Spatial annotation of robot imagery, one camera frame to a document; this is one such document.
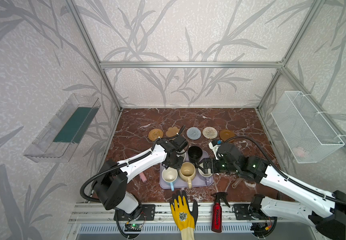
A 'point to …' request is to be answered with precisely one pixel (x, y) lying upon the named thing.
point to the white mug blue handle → (170, 175)
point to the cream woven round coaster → (210, 132)
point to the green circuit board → (133, 227)
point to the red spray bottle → (216, 219)
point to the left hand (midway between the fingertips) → (179, 161)
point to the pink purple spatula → (143, 177)
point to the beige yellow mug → (187, 171)
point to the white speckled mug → (184, 155)
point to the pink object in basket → (299, 151)
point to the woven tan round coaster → (154, 133)
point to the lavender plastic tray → (198, 182)
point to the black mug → (194, 153)
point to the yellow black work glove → (185, 219)
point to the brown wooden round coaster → (226, 134)
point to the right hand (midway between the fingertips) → (203, 160)
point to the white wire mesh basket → (308, 134)
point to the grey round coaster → (193, 133)
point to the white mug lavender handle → (208, 176)
